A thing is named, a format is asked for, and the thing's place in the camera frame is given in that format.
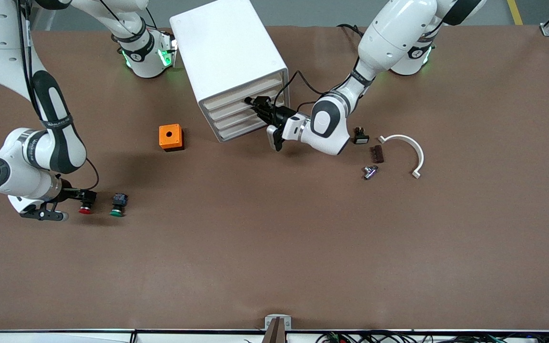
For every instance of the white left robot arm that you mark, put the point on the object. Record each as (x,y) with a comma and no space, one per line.
(389,43)

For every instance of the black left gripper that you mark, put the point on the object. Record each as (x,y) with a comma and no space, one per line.
(282,114)

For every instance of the green mushroom push button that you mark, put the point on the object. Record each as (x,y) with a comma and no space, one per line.
(118,206)

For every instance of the chrome metal pipe fitting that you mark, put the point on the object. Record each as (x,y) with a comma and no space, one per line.
(370,172)

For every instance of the white square push button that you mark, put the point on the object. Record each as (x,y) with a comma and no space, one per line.
(360,137)

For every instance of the white plastic drawer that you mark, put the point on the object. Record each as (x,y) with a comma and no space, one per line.
(231,131)
(227,109)
(236,94)
(229,120)

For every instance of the dark brown terminal block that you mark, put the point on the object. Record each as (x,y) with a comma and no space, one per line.
(378,154)

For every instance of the orange button enclosure box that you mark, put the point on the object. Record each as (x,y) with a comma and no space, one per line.
(170,137)

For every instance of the metal table edge bracket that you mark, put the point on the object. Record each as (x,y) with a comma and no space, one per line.
(277,324)

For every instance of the red mushroom push button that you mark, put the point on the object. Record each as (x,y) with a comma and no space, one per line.
(85,209)

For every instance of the white plastic drawer cabinet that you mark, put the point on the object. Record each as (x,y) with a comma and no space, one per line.
(227,47)

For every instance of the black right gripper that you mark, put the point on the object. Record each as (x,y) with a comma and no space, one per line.
(70,194)

